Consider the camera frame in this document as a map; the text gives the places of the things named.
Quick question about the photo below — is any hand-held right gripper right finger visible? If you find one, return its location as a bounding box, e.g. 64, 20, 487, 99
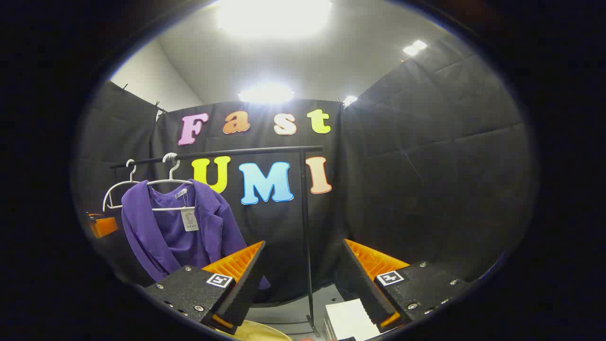
337, 238, 470, 332

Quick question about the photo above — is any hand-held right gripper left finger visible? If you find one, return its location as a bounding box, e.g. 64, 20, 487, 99
143, 240, 267, 332

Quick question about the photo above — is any purple ribbed shirt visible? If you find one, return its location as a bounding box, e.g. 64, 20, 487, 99
121, 179, 271, 290

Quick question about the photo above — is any beige laundry hamper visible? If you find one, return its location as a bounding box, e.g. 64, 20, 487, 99
226, 320, 293, 341

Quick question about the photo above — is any white plastic hanger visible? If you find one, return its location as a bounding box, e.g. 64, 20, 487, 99
146, 153, 196, 212
102, 159, 141, 212

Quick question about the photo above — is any black clothes rack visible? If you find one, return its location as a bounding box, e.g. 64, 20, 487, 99
110, 145, 324, 338

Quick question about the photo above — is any black backdrop cloth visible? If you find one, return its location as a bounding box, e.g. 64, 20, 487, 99
71, 33, 538, 304

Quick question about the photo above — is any large ceiling light panel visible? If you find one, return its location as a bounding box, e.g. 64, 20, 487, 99
215, 0, 333, 39

